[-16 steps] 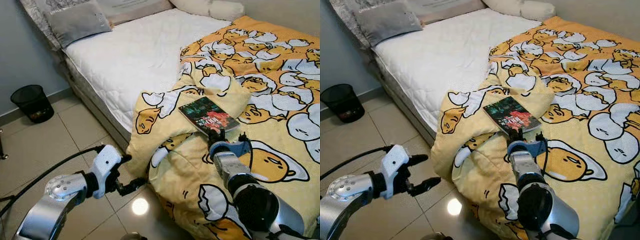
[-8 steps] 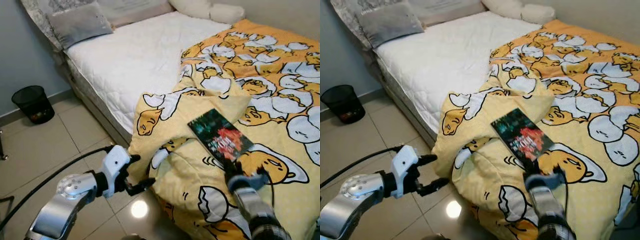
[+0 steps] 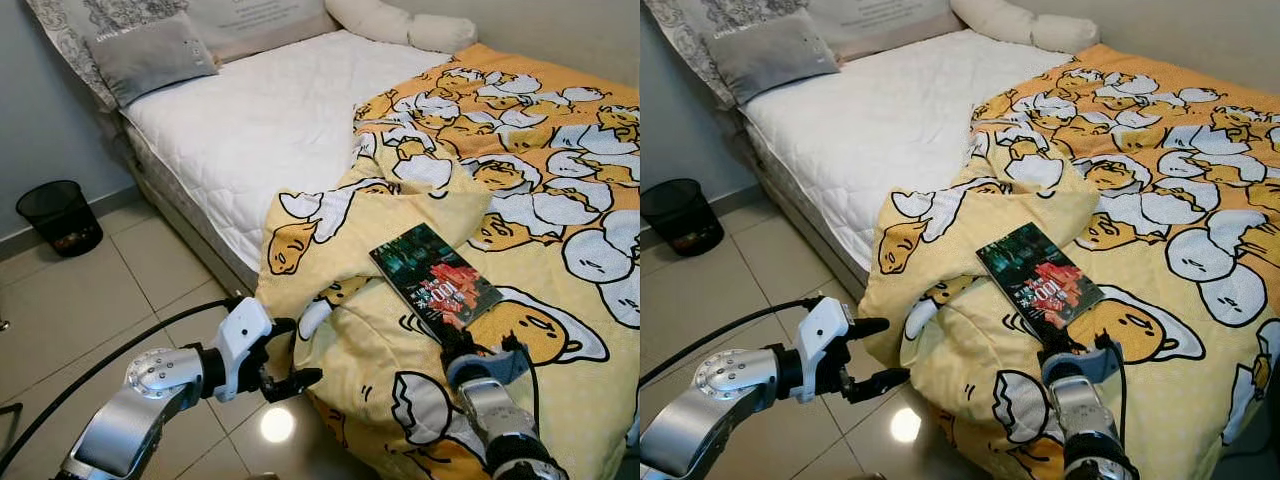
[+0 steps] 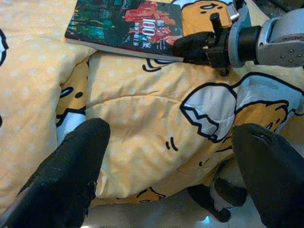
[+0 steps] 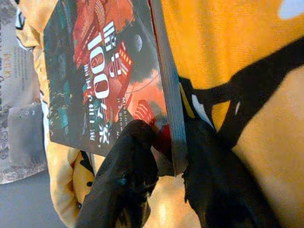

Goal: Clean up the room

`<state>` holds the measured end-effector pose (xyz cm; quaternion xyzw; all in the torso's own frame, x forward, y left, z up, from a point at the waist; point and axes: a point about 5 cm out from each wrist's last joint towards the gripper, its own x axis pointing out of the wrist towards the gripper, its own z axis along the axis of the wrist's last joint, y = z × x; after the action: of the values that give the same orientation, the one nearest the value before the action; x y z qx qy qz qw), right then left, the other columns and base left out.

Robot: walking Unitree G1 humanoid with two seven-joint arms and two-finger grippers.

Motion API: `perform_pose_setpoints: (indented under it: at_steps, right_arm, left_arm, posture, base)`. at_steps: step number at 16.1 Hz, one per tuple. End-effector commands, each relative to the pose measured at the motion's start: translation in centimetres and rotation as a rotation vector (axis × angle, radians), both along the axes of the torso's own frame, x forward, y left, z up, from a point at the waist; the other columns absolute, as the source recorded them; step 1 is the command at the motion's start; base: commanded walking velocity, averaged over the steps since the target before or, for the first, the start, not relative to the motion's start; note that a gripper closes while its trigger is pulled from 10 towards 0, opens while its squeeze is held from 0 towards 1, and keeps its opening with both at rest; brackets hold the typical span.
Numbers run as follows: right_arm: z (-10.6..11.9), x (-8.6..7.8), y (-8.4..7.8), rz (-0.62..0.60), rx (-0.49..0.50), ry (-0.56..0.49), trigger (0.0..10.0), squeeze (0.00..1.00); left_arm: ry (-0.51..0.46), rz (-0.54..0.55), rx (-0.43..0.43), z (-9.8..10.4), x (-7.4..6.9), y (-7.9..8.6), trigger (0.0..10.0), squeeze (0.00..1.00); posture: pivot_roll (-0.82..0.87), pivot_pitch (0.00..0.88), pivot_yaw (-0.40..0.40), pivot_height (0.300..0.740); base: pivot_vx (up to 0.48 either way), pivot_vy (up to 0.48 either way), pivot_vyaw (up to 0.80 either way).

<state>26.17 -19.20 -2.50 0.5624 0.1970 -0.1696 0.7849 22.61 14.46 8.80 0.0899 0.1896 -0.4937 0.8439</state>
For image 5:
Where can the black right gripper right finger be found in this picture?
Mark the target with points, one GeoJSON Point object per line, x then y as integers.
{"type": "Point", "coordinates": [213, 180]}

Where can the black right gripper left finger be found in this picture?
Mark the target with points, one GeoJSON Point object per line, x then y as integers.
{"type": "Point", "coordinates": [126, 175]}

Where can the dark red cover book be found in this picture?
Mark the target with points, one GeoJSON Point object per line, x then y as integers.
{"type": "Point", "coordinates": [99, 71]}

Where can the yellow cartoon print blanket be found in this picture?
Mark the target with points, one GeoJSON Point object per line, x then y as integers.
{"type": "Point", "coordinates": [213, 42]}

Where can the printed text headboard cushion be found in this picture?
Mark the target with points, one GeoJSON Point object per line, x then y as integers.
{"type": "Point", "coordinates": [21, 59]}

